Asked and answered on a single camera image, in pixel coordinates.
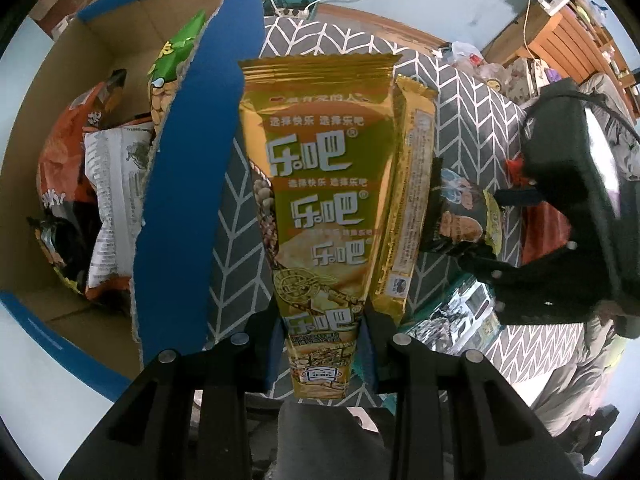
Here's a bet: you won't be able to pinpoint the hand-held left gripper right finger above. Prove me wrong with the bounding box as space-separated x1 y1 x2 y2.
356 307 586 480

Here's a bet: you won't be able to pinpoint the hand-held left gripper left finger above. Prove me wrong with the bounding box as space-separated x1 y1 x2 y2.
57 310 287 480

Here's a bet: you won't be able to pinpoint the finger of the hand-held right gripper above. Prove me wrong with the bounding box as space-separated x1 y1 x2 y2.
492 185 543 211
457 242 581 326

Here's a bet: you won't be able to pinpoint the black yellow snack bag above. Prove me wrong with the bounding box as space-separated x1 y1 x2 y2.
420 157 503 258

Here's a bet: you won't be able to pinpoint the long yellow snack packet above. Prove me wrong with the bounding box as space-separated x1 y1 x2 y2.
237 52 403 401

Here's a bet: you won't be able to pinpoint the blue-edged cardboard box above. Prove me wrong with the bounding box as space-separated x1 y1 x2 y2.
0 0 266 403

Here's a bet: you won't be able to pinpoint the small orange white snack bag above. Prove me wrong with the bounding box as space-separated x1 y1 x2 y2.
82 122 156 306

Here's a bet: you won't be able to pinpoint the green orange snack bag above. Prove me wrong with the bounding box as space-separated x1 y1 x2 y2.
146 9 207 138

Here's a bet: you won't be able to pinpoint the red translucent snack bag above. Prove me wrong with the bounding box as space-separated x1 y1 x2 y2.
505 157 573 266

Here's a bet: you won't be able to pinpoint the small teal snack packet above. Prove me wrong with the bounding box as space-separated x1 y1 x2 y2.
400 280 503 356

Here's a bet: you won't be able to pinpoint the person's grey trousers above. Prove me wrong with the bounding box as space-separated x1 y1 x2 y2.
245 395 401 480

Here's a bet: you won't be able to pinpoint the long gold snack packet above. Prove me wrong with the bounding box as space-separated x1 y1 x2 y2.
372 74 438 313

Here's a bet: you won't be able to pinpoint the grey duvet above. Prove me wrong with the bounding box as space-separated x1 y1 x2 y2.
530 72 640 441

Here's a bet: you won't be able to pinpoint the wooden headboard shelf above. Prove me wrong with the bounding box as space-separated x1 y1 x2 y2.
482 0 636 86

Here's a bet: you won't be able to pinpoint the clear plastic bag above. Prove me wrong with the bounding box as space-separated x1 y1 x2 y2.
440 40 486 68

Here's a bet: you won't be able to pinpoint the yellowish cable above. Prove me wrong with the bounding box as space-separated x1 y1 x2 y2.
520 0 543 61

